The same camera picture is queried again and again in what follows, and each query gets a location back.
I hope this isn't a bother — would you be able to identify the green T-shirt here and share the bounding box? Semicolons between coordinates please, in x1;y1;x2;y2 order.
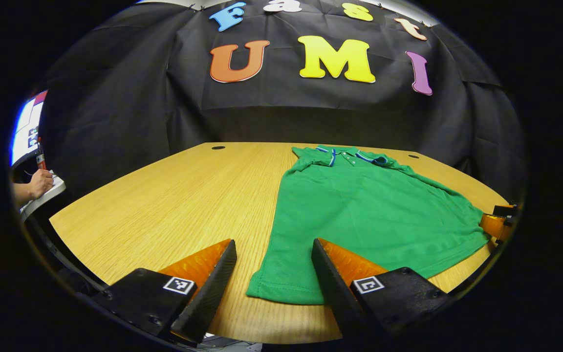
246;145;491;306

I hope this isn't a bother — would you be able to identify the computer monitor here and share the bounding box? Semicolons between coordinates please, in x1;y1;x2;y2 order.
10;90;48;168

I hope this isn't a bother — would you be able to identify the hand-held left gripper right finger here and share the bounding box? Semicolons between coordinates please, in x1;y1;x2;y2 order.
311;238;451;343

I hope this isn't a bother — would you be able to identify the white keyboard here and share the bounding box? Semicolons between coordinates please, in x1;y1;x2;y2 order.
20;170;66;221

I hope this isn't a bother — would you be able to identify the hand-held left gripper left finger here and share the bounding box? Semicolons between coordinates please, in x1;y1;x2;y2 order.
74;239;238;349

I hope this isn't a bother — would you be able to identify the black backdrop cloth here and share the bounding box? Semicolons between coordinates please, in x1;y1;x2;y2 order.
32;0;526;201

